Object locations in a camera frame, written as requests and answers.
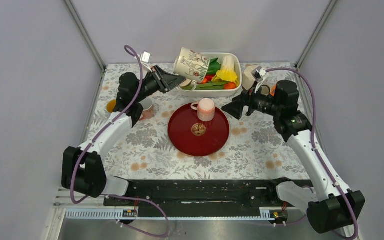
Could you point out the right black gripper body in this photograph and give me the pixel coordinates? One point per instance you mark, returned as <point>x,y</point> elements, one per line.
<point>258,102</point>

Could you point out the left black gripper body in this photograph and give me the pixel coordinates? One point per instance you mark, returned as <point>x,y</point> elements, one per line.
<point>149,86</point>

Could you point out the pink square mug front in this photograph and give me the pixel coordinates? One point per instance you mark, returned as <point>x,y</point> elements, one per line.
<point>148,109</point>

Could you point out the white mug with rose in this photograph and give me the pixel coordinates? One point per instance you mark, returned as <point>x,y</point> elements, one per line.
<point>193,66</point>

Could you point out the blue glazed mug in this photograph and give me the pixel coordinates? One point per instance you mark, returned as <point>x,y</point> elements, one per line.
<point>111,106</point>

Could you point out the cream mug blue dragon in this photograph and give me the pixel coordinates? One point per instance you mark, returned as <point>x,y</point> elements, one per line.
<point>265,88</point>

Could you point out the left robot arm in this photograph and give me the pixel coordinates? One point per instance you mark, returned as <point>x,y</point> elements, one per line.
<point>83,166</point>

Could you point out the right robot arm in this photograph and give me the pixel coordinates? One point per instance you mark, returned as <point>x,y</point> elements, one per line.
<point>333,205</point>

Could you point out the toy mushroom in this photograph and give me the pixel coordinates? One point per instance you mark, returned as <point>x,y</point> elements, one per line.
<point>185,83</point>

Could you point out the wrapped toilet paper roll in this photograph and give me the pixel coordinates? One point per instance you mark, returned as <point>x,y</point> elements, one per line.
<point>248,79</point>

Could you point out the toy small orange carrot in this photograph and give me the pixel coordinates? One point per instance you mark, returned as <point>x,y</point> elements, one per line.
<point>229,86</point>

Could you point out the white rectangular dish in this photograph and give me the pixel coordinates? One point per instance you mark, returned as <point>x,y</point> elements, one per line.
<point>198,93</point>

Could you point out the toy napa cabbage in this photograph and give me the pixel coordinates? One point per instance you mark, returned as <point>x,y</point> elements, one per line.
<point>227,71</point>

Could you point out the toy red chili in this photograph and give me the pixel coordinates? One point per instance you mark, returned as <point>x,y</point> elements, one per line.
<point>208,79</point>

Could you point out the toy bok choy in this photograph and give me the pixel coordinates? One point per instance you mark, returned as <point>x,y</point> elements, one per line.
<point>214,66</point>

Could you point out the red round tray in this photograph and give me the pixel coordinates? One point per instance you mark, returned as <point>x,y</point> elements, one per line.
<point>195,137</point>

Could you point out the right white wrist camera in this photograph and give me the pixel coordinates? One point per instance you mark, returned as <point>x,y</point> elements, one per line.
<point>259,74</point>

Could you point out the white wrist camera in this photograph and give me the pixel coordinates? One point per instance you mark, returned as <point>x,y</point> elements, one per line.
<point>145,57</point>
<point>259,74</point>

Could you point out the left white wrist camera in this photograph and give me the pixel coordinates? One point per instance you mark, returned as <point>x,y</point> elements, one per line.
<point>145,57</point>

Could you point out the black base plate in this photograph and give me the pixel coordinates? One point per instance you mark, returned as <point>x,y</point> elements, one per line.
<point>201,198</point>

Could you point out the left aluminium frame post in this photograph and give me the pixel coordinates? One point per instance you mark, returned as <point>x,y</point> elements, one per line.
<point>84,34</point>

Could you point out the aluminium frame post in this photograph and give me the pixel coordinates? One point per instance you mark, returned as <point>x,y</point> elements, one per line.
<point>84,34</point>
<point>315,34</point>

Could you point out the right aluminium frame post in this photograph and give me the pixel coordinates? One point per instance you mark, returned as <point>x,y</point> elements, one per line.
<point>315,34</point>

